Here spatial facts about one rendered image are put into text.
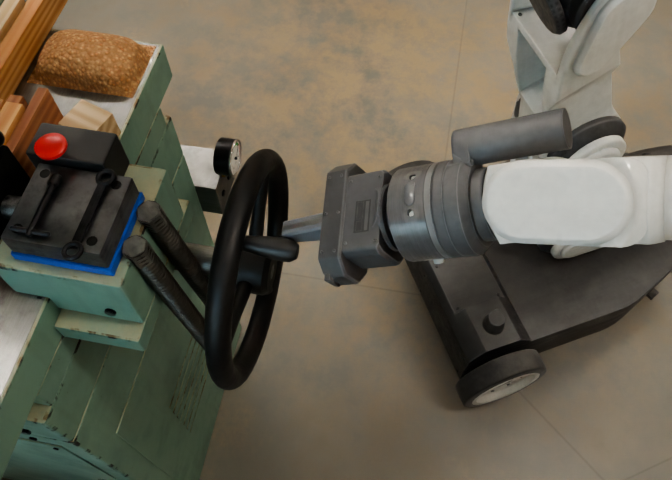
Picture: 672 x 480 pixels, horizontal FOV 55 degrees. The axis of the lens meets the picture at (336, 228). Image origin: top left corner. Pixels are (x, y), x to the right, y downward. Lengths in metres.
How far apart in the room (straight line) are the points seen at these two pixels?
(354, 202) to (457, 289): 0.89
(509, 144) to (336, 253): 0.18
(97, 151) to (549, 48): 0.63
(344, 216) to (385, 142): 1.31
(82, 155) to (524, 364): 1.04
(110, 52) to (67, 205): 0.28
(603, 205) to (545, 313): 1.03
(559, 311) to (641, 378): 0.30
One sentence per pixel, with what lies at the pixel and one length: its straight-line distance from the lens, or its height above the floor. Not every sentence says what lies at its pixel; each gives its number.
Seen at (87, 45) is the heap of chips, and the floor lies 0.94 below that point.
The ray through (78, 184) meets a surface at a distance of 0.66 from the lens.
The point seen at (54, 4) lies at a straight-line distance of 0.98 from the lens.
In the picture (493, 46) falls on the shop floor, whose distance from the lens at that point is 2.24.
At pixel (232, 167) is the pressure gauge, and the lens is 1.06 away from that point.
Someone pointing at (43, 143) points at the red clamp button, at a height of 1.02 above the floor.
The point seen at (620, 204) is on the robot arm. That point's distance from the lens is 0.51.
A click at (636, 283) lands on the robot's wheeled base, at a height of 0.17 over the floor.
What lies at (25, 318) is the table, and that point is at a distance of 0.73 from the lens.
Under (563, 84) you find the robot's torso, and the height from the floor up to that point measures 0.85.
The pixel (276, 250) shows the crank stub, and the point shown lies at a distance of 0.66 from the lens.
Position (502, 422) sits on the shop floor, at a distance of 1.60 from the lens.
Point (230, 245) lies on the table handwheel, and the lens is 0.65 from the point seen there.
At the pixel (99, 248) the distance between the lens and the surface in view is 0.62.
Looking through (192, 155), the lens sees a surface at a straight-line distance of 1.14.
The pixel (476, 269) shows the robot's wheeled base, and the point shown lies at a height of 0.19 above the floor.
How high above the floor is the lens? 1.51
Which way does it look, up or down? 60 degrees down
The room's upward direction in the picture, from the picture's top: straight up
